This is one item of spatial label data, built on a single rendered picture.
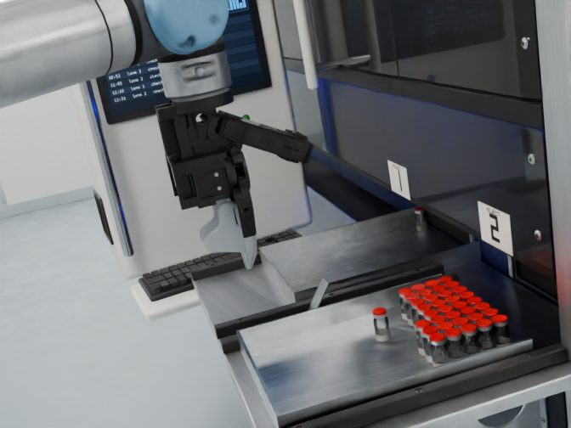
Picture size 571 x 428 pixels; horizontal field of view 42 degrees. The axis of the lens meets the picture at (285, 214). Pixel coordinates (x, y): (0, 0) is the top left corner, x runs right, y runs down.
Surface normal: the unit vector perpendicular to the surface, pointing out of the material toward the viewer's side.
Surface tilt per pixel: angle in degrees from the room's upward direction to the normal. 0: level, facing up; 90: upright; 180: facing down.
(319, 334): 0
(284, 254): 90
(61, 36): 85
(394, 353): 0
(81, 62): 117
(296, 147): 93
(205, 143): 90
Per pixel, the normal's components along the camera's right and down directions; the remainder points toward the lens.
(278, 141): 0.28, 0.29
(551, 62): -0.95, 0.24
